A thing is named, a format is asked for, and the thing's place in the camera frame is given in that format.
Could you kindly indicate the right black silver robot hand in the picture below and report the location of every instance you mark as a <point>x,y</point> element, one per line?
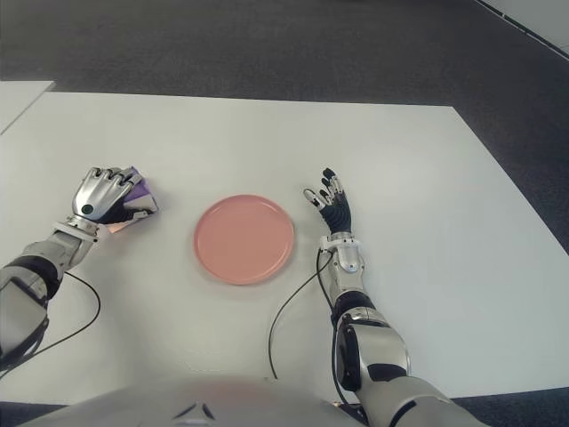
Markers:
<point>338,215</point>

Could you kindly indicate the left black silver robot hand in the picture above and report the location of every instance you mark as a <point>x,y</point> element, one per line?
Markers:
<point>95,191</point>

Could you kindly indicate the purple tissue paper pack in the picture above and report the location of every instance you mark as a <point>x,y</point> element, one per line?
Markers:
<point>144,198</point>

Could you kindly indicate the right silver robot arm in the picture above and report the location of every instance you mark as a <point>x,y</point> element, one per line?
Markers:
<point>382,351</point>

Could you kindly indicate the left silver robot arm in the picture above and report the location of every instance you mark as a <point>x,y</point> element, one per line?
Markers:
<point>26,284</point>

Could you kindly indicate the pink round plate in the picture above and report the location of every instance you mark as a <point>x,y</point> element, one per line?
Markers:
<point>243,240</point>

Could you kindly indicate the silver robot torso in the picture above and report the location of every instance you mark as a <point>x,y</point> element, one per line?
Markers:
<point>178,405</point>

